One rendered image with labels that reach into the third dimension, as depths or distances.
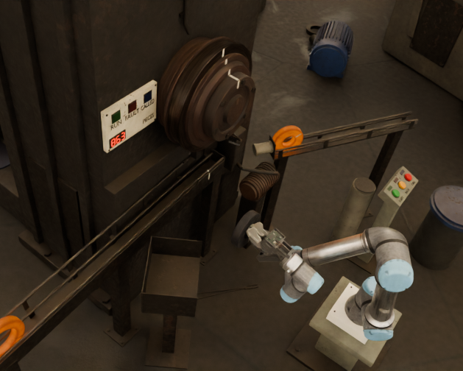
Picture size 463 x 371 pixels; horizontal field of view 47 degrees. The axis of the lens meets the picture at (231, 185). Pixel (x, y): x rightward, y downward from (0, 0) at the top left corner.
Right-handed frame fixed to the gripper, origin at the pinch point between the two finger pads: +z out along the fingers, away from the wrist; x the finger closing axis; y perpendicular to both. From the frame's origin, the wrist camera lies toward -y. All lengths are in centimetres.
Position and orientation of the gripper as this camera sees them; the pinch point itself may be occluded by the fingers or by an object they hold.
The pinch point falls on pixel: (246, 226)
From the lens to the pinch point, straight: 205.6
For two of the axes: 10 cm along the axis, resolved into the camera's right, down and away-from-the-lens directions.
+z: -7.3, -6.7, 1.3
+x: -6.0, 5.5, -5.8
